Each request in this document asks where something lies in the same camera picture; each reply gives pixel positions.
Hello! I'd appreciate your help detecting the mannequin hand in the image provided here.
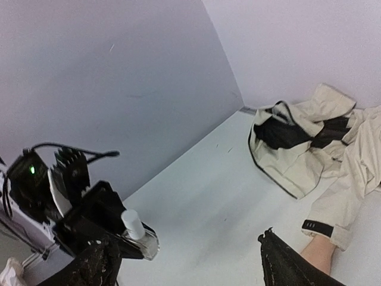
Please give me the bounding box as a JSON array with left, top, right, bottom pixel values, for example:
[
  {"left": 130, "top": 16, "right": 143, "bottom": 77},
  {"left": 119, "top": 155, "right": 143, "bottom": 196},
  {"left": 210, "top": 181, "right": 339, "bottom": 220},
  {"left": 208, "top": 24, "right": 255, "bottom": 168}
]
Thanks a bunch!
[{"left": 301, "top": 235, "right": 336, "bottom": 275}]

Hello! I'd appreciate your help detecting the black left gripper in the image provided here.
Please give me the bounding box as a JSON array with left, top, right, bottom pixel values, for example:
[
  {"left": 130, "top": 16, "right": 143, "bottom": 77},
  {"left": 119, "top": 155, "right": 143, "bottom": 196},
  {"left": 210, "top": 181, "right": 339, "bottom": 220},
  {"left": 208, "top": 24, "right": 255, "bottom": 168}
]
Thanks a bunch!
[{"left": 55, "top": 181, "right": 157, "bottom": 259}]

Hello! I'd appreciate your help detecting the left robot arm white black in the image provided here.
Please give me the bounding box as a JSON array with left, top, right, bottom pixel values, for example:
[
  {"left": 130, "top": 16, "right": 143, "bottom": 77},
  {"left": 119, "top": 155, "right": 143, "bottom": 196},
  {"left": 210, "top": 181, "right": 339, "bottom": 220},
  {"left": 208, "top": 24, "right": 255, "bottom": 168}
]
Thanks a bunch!
[{"left": 1, "top": 143, "right": 160, "bottom": 260}]

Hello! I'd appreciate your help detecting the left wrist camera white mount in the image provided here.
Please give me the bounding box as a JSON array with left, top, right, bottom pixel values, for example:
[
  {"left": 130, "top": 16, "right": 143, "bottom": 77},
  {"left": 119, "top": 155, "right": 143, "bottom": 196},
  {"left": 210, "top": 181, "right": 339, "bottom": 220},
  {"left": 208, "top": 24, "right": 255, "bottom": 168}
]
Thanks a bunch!
[{"left": 48, "top": 170, "right": 72, "bottom": 217}]

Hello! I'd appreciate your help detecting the white tissue box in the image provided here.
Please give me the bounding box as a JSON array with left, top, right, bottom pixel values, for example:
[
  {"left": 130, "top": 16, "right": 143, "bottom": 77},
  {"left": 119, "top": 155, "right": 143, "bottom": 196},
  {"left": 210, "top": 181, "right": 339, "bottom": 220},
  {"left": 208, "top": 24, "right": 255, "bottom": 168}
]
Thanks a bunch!
[{"left": 1, "top": 257, "right": 27, "bottom": 286}]

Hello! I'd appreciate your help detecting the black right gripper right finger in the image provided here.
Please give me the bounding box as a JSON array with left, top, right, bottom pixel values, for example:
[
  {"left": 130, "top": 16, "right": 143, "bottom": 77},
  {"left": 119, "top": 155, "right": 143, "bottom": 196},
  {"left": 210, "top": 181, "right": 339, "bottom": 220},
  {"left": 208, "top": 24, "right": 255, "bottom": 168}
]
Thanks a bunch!
[{"left": 258, "top": 228, "right": 343, "bottom": 286}]

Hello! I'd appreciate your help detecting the white nail polish cap brush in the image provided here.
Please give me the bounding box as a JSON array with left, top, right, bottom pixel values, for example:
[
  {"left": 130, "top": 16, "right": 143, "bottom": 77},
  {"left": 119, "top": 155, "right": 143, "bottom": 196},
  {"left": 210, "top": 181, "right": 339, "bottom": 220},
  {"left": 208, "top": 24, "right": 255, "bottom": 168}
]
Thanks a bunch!
[{"left": 121, "top": 209, "right": 145, "bottom": 240}]

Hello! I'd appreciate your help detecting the clear nail polish bottle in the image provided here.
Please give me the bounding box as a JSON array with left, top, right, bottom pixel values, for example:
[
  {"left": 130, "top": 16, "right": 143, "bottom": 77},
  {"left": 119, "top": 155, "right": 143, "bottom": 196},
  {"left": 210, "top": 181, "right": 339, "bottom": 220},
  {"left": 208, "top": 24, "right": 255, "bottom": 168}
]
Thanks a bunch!
[{"left": 121, "top": 209, "right": 160, "bottom": 260}]

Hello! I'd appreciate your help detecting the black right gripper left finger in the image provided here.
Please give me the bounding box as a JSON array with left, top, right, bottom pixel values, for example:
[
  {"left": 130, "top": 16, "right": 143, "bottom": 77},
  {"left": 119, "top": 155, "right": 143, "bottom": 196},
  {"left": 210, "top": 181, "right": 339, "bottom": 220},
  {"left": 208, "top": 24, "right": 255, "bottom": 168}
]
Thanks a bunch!
[{"left": 39, "top": 235, "right": 122, "bottom": 285}]

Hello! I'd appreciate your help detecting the beige jacket with black lining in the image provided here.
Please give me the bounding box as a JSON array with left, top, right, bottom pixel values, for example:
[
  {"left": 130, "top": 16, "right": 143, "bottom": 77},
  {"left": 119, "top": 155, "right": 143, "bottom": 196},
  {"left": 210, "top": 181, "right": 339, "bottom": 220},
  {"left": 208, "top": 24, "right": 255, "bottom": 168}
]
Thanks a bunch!
[{"left": 248, "top": 84, "right": 380, "bottom": 250}]

